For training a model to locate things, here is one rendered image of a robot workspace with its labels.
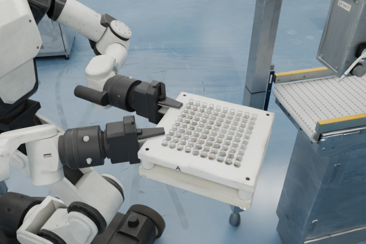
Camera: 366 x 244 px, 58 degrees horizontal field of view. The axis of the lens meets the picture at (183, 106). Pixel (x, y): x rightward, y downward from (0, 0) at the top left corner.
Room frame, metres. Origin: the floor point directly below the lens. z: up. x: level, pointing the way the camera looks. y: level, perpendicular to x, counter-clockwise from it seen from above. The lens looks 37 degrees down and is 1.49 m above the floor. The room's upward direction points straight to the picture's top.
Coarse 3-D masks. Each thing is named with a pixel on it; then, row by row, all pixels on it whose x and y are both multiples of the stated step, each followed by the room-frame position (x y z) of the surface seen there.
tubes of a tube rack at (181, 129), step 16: (192, 112) 0.62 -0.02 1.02; (208, 112) 0.62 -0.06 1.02; (224, 112) 0.62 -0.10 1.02; (192, 128) 0.56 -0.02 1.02; (208, 128) 0.56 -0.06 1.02; (224, 128) 0.57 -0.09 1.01; (240, 128) 0.57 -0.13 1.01; (192, 144) 0.51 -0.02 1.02; (208, 144) 0.51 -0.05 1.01; (224, 144) 0.51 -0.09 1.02
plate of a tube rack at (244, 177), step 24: (192, 96) 0.69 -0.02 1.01; (168, 120) 0.60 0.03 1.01; (240, 120) 0.60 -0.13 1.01; (264, 120) 0.60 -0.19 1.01; (144, 144) 0.52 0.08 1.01; (168, 144) 0.52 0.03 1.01; (240, 144) 0.52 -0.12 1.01; (264, 144) 0.52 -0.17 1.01; (192, 168) 0.45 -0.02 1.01; (216, 168) 0.45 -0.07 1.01; (240, 168) 0.45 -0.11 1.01
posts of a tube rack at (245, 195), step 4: (144, 164) 0.49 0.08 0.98; (148, 164) 0.49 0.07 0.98; (152, 164) 0.49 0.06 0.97; (148, 168) 0.49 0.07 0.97; (240, 192) 0.42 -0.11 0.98; (244, 192) 0.41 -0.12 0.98; (248, 192) 0.41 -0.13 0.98; (240, 196) 0.42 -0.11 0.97; (244, 196) 0.41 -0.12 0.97; (248, 196) 0.41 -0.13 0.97
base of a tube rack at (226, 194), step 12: (264, 156) 0.54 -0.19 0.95; (144, 168) 0.49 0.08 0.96; (156, 168) 0.49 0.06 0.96; (168, 168) 0.49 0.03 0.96; (168, 180) 0.47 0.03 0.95; (180, 180) 0.46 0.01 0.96; (192, 180) 0.46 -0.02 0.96; (204, 180) 0.46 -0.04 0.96; (204, 192) 0.44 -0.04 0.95; (216, 192) 0.43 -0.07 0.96; (228, 192) 0.43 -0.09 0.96; (240, 204) 0.41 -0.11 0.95
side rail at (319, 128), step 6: (348, 120) 0.74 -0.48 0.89; (354, 120) 0.75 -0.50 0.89; (360, 120) 0.75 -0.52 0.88; (318, 126) 0.73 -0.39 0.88; (324, 126) 0.73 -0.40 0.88; (330, 126) 0.73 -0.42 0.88; (336, 126) 0.73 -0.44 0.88; (342, 126) 0.74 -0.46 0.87; (348, 126) 0.75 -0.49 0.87; (354, 126) 0.75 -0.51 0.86; (318, 132) 0.72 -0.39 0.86
